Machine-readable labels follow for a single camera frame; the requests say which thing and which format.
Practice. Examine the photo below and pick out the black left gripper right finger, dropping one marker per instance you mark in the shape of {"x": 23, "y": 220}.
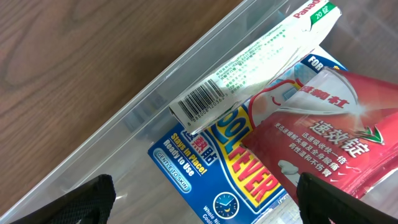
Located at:
{"x": 322, "y": 203}

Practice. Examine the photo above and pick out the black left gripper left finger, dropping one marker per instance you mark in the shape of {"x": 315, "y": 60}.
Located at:
{"x": 91, "y": 202}

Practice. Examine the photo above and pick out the clear plastic container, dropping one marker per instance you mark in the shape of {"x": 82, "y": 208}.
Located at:
{"x": 364, "y": 40}

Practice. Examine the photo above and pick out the red small box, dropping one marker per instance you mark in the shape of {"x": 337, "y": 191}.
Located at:
{"x": 341, "y": 127}

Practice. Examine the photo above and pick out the blue fever patch box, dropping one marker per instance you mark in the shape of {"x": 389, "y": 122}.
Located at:
{"x": 222, "y": 181}

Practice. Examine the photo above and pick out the white sachet packet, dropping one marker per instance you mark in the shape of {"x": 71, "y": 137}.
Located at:
{"x": 252, "y": 69}

